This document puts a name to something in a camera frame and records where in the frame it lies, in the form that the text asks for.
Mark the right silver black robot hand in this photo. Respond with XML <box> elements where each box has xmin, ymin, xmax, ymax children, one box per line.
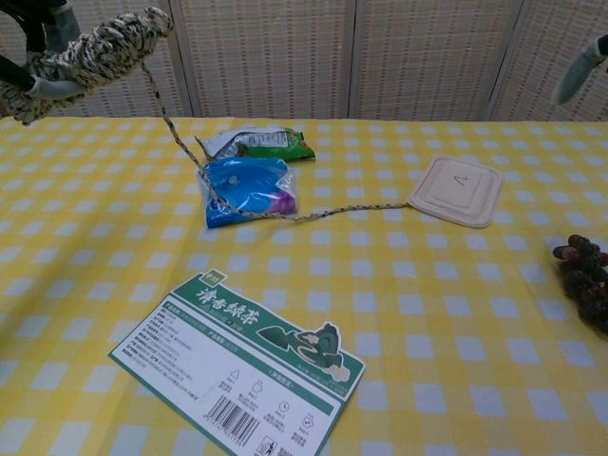
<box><xmin>556</xmin><ymin>36</ymin><xmax>608</xmax><ymax>105</ymax></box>

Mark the beige rectangular container lid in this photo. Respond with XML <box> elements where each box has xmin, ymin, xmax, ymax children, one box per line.
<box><xmin>407</xmin><ymin>155</ymin><xmax>504</xmax><ymax>230</ymax></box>

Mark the green snack bag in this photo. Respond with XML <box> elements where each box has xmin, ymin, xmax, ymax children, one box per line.
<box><xmin>194</xmin><ymin>127</ymin><xmax>317</xmax><ymax>162</ymax></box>

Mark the green tea packaging card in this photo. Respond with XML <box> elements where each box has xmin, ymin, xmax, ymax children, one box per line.
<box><xmin>107</xmin><ymin>270</ymin><xmax>367</xmax><ymax>456</ymax></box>

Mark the braided multicolour rope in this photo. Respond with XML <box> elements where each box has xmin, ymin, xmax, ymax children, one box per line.
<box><xmin>0</xmin><ymin>5</ymin><xmax>417</xmax><ymax>224</ymax></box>

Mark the dark red grape bunch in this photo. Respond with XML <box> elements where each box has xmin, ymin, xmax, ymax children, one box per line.
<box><xmin>552</xmin><ymin>233</ymin><xmax>608</xmax><ymax>336</ymax></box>

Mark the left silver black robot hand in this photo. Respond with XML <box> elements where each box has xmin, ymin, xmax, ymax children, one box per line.
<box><xmin>0</xmin><ymin>0</ymin><xmax>86</xmax><ymax>104</ymax></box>

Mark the yellow white checkered tablecloth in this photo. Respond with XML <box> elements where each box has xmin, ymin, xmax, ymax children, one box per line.
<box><xmin>0</xmin><ymin>116</ymin><xmax>608</xmax><ymax>456</ymax></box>

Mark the blue plastic packet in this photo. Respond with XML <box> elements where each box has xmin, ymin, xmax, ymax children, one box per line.
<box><xmin>197</xmin><ymin>158</ymin><xmax>299</xmax><ymax>230</ymax></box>

